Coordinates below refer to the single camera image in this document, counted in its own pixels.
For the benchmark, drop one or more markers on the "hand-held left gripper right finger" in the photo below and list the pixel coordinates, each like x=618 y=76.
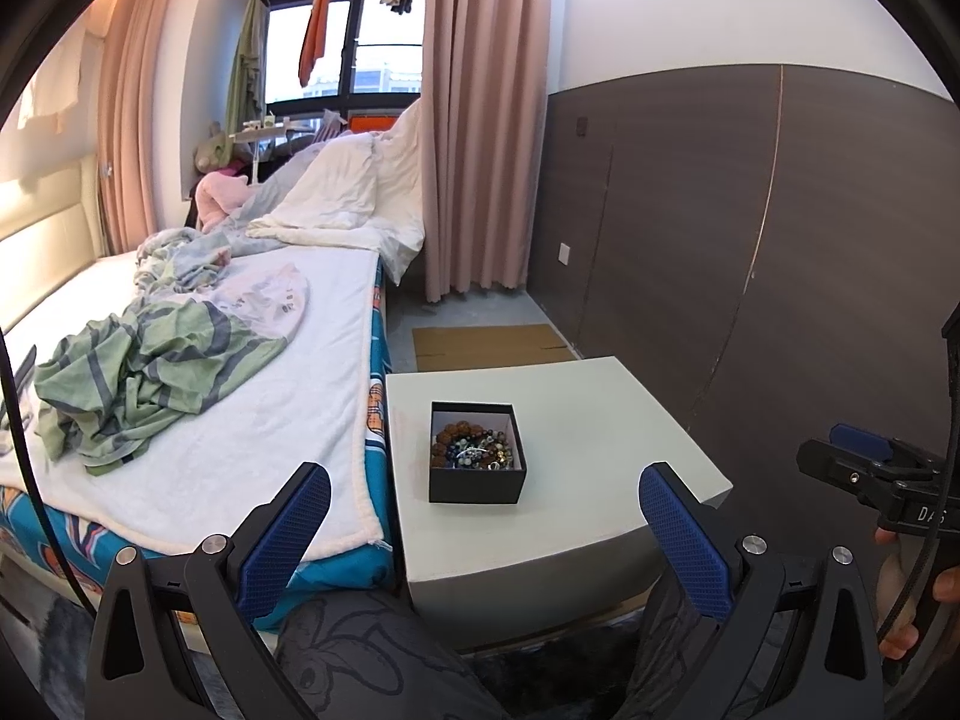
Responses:
x=686 y=540

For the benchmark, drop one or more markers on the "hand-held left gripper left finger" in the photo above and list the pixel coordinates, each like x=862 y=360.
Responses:
x=281 y=547

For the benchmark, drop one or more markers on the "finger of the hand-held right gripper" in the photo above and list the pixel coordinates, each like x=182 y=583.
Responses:
x=859 y=439
x=840 y=469

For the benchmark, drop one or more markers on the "black jewelry box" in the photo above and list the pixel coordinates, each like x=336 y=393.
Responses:
x=476 y=487

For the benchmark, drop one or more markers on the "pile of mixed jewelry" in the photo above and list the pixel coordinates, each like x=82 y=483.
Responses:
x=487 y=454

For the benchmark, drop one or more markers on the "person's right hand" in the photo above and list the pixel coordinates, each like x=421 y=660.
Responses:
x=896 y=592

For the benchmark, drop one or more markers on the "white fleece blanket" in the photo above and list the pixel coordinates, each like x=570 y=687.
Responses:
x=262 y=435

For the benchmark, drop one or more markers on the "grey printed pants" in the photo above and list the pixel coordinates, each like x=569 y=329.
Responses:
x=352 y=652

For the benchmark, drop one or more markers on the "white bedside table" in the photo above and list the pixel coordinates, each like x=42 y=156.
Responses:
x=585 y=420

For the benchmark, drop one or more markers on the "green striped blanket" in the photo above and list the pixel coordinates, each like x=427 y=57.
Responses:
x=150 y=375

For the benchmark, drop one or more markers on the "flat cardboard sheet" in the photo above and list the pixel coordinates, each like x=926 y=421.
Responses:
x=487 y=345

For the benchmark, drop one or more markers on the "pale blue patterned quilt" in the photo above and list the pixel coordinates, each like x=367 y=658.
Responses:
x=195 y=262

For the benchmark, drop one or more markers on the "pink plush toy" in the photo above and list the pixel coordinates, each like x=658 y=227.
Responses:
x=221 y=199

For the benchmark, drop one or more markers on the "white duvet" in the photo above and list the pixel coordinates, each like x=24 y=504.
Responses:
x=337 y=187

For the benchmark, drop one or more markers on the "beige headboard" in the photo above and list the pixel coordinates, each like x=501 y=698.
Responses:
x=45 y=240

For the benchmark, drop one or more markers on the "grey plush toy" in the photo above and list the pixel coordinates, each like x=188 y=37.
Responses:
x=210 y=150

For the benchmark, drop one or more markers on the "orange box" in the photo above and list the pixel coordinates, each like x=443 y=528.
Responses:
x=373 y=124

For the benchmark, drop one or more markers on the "pink curtain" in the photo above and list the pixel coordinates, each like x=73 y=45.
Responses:
x=480 y=127
x=139 y=105

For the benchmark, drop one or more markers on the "green hanging garment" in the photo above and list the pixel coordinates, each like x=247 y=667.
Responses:
x=247 y=67

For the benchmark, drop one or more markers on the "orange hanging garment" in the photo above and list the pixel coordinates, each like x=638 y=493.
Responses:
x=313 y=37

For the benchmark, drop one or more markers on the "window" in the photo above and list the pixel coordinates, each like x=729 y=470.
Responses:
x=375 y=45

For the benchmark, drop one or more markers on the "wall socket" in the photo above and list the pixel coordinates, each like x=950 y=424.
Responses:
x=565 y=253

